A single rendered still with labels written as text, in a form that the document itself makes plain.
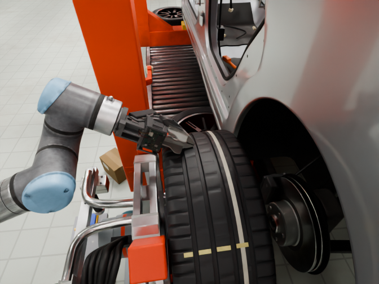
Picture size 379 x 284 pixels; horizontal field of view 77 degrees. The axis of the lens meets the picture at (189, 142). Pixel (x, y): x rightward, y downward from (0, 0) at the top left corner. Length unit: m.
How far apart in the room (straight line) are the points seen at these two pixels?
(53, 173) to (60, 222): 1.54
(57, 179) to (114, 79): 0.47
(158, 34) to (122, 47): 2.05
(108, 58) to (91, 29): 0.10
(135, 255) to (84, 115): 0.32
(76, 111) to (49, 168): 0.13
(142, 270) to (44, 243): 1.55
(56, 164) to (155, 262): 0.29
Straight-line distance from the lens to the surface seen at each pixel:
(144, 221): 0.61
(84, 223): 0.81
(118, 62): 0.88
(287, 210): 0.90
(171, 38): 2.92
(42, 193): 0.55
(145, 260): 0.54
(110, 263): 0.67
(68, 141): 0.64
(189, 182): 0.59
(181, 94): 2.51
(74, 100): 0.58
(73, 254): 0.75
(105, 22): 0.84
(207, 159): 0.63
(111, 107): 0.58
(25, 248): 2.10
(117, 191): 2.07
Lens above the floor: 1.65
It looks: 45 degrees down
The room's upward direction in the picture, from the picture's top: straight up
